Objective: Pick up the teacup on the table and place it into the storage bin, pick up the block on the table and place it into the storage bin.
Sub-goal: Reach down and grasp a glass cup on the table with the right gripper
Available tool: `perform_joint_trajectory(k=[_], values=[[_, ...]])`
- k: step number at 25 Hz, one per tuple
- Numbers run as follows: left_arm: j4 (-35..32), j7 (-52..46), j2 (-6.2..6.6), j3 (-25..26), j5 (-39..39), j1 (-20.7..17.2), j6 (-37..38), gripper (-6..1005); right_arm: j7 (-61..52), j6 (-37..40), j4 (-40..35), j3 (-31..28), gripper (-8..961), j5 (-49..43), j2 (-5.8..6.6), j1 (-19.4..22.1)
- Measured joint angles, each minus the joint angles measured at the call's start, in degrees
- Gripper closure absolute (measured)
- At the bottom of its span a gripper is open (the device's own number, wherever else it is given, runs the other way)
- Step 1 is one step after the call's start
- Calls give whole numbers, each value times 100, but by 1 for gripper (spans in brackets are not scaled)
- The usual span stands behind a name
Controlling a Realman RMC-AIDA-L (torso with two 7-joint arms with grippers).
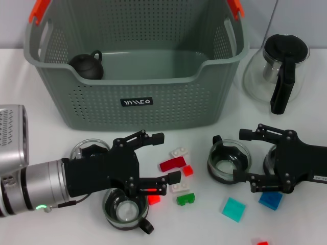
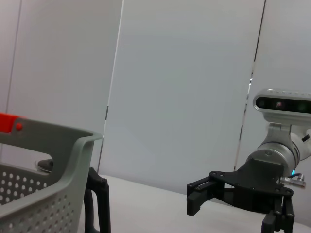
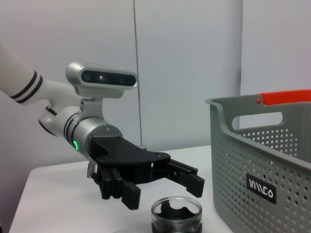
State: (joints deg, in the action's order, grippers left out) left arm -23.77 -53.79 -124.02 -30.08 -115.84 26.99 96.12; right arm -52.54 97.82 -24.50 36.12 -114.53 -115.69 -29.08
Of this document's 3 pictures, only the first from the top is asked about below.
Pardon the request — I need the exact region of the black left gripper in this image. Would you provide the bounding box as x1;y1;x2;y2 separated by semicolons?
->
62;130;182;199

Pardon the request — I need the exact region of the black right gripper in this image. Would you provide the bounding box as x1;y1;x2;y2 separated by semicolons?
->
233;124;327;193

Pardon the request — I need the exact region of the glass teacup with black base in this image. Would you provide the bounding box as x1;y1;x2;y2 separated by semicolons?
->
70;139;112;164
207;135;252;185
102;187;155;234
263;145;279;177

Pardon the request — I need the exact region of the blue toy brick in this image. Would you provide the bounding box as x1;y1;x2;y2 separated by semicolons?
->
258;191;284;211

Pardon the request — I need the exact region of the grey perforated plastic storage bin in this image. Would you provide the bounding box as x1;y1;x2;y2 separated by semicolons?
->
24;0;250;132

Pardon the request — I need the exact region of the dark red arch brick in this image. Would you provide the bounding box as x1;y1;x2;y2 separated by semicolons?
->
159;157;186;172

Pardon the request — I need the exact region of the white toy brick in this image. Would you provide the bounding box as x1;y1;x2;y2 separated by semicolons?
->
170;146;191;158
170;181;191;193

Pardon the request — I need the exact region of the bright red slope brick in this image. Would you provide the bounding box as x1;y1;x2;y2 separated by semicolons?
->
147;188;161;205

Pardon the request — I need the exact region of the dark green arch brick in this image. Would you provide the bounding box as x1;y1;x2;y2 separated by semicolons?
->
176;192;196;206

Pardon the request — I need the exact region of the cyan flat toy plate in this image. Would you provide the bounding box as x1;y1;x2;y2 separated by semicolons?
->
221;197;248;223

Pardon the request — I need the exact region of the black clay teapot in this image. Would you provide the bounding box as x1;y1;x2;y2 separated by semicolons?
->
68;50;105;80

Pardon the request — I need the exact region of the glass teapot with black handle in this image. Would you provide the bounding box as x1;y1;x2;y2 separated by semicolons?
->
242;34;311;115

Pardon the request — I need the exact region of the left gripper cable with connector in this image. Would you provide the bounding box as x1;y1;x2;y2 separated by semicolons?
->
43;193;91;213

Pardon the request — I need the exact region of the orange bin handle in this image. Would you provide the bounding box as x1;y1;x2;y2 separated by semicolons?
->
29;0;51;26
226;0;246;20

